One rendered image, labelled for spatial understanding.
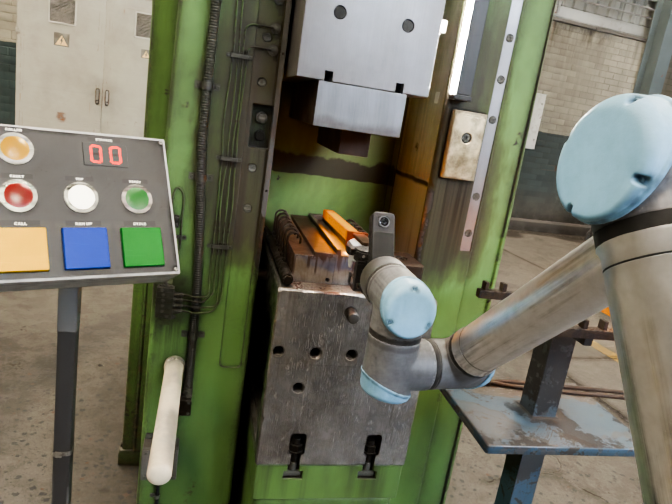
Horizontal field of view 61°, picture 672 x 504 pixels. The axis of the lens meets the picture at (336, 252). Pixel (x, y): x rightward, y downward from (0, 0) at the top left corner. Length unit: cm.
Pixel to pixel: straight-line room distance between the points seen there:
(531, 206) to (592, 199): 844
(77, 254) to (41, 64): 556
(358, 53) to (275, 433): 88
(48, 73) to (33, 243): 554
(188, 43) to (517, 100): 82
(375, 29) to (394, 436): 96
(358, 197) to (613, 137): 132
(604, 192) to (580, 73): 865
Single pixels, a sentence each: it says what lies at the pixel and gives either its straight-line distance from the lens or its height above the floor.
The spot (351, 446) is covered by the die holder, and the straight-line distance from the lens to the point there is 148.
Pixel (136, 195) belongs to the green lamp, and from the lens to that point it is 115.
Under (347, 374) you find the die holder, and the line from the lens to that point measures 137.
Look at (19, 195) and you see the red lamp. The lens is 110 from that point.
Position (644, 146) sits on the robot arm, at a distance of 52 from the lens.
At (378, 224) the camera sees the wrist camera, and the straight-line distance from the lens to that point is 109.
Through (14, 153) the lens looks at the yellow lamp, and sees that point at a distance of 113.
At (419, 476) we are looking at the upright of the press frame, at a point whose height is 29.
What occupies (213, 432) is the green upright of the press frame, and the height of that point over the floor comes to 43.
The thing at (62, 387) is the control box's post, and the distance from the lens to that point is 133.
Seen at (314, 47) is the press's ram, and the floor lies 143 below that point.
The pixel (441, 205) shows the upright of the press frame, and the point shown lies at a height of 111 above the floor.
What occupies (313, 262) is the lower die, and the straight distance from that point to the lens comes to 131.
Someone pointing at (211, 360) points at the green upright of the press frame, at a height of 64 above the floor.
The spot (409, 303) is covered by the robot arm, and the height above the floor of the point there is 103.
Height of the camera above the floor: 131
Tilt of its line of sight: 14 degrees down
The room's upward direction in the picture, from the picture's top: 9 degrees clockwise
